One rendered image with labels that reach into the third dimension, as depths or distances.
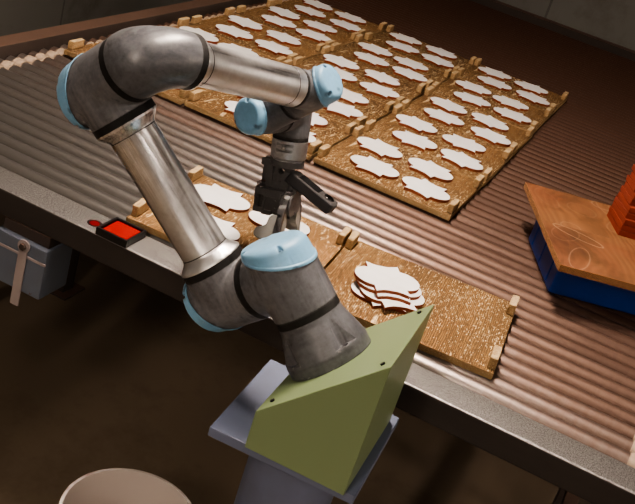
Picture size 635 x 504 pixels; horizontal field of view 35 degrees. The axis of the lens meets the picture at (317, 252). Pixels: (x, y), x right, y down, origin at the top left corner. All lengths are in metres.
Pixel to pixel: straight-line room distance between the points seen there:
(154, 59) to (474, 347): 0.89
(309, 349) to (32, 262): 0.78
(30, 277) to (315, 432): 0.86
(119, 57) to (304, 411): 0.63
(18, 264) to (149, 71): 0.75
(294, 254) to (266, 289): 0.08
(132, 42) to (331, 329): 0.56
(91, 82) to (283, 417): 0.62
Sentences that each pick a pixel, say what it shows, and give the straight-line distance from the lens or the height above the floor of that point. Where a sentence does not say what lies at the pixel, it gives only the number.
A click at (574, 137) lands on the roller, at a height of 0.92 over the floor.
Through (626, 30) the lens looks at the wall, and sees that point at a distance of 6.93.
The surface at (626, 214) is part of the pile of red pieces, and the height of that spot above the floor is 1.10.
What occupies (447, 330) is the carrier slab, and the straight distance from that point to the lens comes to 2.11.
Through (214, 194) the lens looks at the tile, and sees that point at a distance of 2.35.
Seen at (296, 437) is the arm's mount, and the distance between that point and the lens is 1.65.
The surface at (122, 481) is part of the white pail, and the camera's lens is 2.40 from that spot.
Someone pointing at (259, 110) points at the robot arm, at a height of 1.27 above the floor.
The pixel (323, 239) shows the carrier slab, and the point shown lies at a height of 0.94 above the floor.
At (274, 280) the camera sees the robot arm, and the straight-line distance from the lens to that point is 1.65.
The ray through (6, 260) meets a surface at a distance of 2.27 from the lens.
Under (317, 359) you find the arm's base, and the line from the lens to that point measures 1.66.
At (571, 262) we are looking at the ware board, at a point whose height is 1.04.
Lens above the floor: 1.89
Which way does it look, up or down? 25 degrees down
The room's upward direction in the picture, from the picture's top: 18 degrees clockwise
